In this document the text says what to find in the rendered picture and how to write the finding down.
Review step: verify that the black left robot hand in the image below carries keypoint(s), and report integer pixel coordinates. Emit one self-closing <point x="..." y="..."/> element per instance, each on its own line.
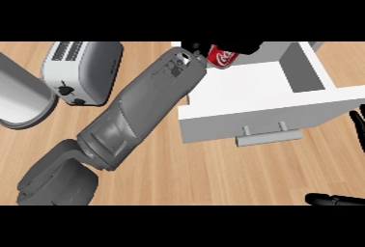
<point x="236" y="46"/>

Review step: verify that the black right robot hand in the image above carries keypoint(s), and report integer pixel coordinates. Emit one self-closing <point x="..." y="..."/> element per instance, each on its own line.
<point x="332" y="200"/>

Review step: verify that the red soda can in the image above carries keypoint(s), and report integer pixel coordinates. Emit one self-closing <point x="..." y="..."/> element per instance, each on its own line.
<point x="223" y="59"/>

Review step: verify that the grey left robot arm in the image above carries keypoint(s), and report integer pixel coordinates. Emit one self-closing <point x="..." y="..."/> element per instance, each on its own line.
<point x="142" y="106"/>

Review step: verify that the white open drawer box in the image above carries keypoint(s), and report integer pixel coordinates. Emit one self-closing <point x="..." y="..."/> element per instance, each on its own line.
<point x="242" y="85"/>

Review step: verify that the white drawer front panel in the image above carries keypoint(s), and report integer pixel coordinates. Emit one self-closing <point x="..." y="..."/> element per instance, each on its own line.
<point x="266" y="123"/>

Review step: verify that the white silver toaster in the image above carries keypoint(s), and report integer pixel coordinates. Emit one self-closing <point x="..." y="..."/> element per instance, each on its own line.
<point x="90" y="74"/>

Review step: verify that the grey rounded appliance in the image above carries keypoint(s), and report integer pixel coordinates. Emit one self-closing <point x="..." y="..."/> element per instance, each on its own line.
<point x="21" y="96"/>

